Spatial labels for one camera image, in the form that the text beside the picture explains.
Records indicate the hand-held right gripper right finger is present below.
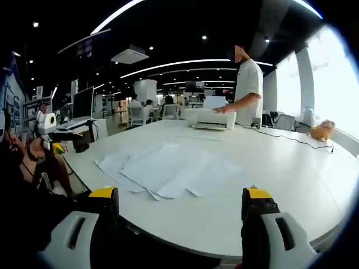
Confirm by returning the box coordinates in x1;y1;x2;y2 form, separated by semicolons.
240;185;321;269

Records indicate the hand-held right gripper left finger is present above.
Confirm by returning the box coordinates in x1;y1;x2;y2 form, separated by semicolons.
36;186;121;269

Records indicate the printing papers pile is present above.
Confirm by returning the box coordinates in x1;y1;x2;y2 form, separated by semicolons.
94;142;243;201

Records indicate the printer feed paper stack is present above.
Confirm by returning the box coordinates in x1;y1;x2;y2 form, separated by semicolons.
203;95;228;110

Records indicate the person's left hand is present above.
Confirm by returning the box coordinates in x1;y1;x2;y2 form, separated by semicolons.
26;137;48;163

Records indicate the grey metal shelf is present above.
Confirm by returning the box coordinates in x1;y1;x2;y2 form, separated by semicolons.
22;96;54;129

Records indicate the black monitor stand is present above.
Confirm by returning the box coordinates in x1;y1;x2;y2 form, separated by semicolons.
74;119;99;154

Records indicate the black computer monitor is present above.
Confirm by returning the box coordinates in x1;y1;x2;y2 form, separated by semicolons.
72;86;95;120

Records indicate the person's dark clothed body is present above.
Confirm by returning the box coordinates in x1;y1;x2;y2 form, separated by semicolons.
0;108;34;214

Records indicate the white table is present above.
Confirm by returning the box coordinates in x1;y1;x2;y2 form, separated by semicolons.
63;119;359;258

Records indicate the dark hanging ceiling panel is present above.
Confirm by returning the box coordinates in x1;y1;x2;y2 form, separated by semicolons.
57;27;112;59

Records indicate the long curved ceiling light strip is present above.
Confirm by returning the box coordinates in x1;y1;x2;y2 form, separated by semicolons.
89;0;146;36

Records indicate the white ceiling air conditioner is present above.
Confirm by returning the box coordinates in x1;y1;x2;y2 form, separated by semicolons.
111;49;149;64

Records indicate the grey office chair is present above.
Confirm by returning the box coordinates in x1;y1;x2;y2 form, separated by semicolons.
274;113;297;131

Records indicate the orange plush toy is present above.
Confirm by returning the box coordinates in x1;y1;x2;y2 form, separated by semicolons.
308;119;336;142

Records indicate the white printer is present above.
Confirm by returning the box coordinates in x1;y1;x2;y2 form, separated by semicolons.
184;108;238;131

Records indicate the white appliance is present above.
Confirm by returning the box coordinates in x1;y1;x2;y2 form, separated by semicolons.
301;108;316;122

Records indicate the hanging display screen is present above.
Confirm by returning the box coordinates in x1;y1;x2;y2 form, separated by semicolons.
185;80;205;92

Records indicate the thin ceiling light strip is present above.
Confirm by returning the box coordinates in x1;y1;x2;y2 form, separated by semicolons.
120;58;274;79

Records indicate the blue white wall poster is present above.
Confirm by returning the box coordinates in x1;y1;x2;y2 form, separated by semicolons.
0;53;27;135

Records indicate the black power cable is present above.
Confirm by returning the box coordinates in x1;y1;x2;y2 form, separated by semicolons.
242;124;337;150

